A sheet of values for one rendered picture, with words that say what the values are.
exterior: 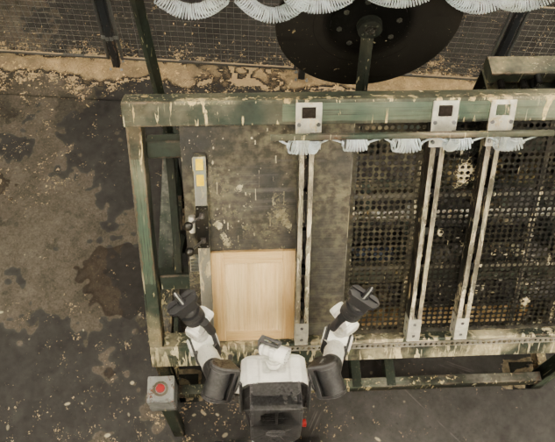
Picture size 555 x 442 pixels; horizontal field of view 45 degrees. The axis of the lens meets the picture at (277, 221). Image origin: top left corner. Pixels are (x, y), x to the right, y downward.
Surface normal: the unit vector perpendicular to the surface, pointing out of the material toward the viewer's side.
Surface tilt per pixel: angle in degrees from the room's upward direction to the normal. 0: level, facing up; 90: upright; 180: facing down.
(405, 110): 57
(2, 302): 0
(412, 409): 0
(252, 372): 23
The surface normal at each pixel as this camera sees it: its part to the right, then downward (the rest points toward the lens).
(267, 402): 0.02, -0.78
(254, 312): 0.06, 0.48
